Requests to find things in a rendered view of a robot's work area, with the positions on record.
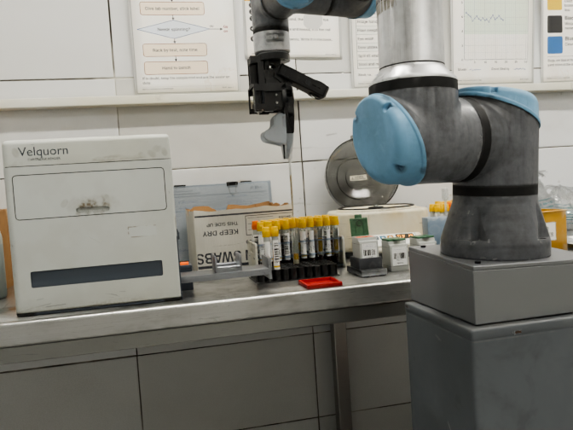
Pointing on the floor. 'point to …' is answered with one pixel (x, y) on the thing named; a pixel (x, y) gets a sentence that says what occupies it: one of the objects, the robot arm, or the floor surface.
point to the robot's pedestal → (489, 372)
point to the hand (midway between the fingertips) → (289, 152)
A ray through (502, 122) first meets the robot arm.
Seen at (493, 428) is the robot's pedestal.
